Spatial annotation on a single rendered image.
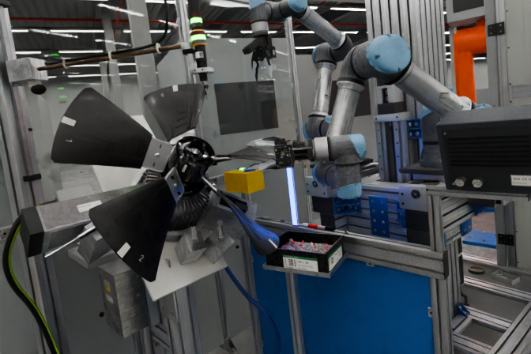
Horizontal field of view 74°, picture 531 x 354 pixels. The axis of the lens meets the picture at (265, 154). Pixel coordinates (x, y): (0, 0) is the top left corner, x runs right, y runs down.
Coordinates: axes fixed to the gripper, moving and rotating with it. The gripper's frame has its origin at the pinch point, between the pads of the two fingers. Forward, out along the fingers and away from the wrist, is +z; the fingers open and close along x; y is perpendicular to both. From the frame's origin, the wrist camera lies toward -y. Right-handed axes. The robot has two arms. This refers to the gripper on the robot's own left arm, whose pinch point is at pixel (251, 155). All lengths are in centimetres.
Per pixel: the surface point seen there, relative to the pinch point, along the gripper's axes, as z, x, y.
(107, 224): 25, 3, 44
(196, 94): 18.1, -21.3, -9.1
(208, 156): 10.3, -3.5, 12.2
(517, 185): -67, 9, 23
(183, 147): 16.2, -7.3, 14.9
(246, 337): 33, 126, -71
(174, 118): 24.1, -14.5, -0.8
